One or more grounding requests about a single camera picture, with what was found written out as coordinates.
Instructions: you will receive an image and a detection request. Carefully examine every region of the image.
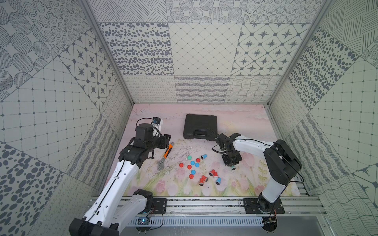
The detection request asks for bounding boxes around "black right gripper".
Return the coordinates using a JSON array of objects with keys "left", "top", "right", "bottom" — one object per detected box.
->
[{"left": 221, "top": 151, "right": 242, "bottom": 167}]

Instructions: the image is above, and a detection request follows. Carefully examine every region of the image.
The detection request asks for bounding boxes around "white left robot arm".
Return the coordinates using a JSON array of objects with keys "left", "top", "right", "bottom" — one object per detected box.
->
[{"left": 69, "top": 117, "right": 171, "bottom": 236}]

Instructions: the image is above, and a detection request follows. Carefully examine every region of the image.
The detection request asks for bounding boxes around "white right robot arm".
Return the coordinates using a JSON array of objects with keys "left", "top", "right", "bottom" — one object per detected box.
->
[{"left": 215, "top": 133, "right": 302, "bottom": 213}]

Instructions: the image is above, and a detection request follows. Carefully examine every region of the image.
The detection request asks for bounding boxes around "black plastic tool case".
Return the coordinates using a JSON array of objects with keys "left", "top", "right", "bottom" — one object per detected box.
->
[{"left": 183, "top": 114, "right": 218, "bottom": 141}]

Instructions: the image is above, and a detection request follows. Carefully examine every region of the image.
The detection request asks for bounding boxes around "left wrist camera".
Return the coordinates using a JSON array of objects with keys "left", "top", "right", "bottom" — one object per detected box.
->
[{"left": 151, "top": 117, "right": 163, "bottom": 131}]

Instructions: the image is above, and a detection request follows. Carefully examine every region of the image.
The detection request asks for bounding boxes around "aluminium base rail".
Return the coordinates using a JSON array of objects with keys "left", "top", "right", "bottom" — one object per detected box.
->
[{"left": 128, "top": 197, "right": 328, "bottom": 229}]

